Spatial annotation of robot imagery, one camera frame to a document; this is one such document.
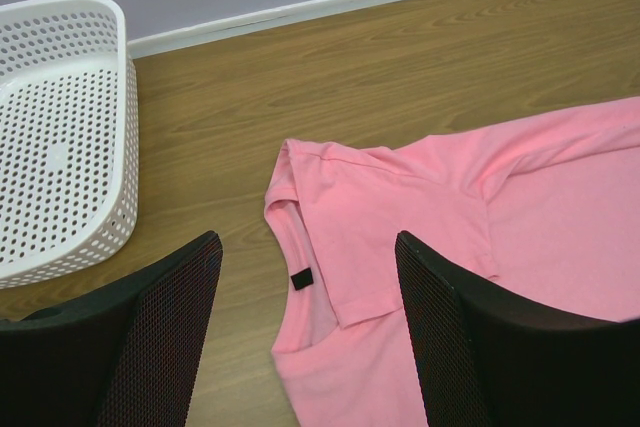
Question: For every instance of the white perforated plastic basket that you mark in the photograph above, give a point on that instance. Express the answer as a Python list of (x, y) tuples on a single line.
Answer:
[(69, 138)]

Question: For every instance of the pink t shirt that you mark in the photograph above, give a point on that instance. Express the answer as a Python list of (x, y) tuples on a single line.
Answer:
[(545, 206)]

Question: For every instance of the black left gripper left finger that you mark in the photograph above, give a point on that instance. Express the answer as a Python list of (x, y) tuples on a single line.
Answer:
[(125, 354)]

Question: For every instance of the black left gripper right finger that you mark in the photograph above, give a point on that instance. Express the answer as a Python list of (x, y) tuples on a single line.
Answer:
[(486, 356)]

